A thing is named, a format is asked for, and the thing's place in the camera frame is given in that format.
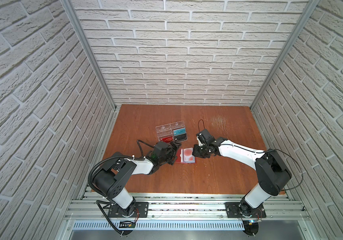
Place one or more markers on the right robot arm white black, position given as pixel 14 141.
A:
pixel 272 173

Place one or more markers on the red leather card holder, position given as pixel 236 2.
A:
pixel 179 155

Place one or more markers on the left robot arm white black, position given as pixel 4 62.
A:
pixel 109 177

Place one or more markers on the teal VIP card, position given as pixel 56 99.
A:
pixel 180 131

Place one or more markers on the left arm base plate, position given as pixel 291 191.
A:
pixel 138 209

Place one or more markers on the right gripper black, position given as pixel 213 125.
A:
pixel 196 153

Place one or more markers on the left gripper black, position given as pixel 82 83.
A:
pixel 173 149

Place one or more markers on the aluminium rail frame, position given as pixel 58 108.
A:
pixel 194 212

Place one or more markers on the red card in organizer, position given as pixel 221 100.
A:
pixel 166 139

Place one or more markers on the black VIP card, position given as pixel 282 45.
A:
pixel 180 138

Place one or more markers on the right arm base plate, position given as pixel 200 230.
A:
pixel 243 210

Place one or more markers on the white pink circle card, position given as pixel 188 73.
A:
pixel 187 156

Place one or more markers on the clear acrylic card organizer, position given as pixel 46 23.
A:
pixel 167 130

